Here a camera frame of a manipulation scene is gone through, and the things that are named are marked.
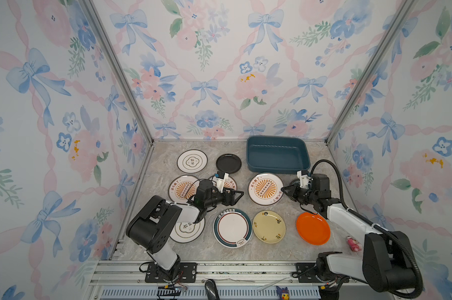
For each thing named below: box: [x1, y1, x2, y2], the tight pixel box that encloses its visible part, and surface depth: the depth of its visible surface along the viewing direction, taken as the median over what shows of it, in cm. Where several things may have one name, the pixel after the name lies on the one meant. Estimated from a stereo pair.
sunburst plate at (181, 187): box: [167, 175, 200, 204], surface depth 100 cm
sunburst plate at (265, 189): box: [247, 172, 285, 207], surface depth 92 cm
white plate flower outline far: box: [176, 148, 208, 174], surface depth 112 cm
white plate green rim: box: [212, 208, 253, 249], surface depth 87 cm
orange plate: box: [295, 211, 331, 246], surface depth 86 cm
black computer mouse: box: [204, 278, 221, 300], surface depth 67 cm
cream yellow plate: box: [252, 210, 286, 244], surface depth 87 cm
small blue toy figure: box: [275, 285, 290, 300], surface depth 70 cm
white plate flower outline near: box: [169, 216, 207, 244], surface depth 85 cm
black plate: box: [216, 153, 243, 174], surface depth 109 cm
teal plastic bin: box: [245, 135, 311, 175], surface depth 118 cm
